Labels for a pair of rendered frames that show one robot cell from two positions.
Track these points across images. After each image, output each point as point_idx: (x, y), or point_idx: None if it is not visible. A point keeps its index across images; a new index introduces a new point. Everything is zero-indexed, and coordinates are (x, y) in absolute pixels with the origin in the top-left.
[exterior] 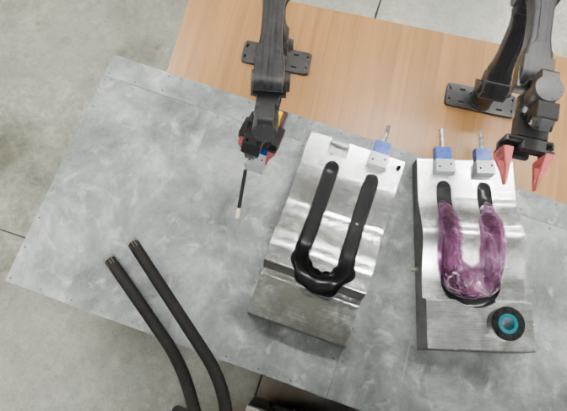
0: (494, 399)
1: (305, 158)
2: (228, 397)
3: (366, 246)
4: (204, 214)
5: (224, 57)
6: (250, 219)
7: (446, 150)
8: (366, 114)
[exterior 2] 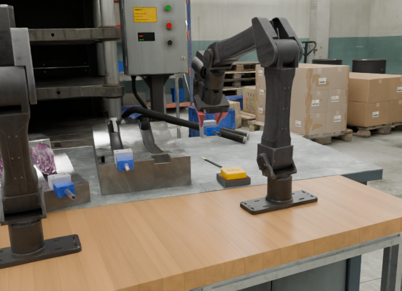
0: None
1: (180, 149)
2: (142, 109)
3: (103, 140)
4: (222, 154)
5: (317, 190)
6: (193, 159)
7: (61, 185)
8: (158, 208)
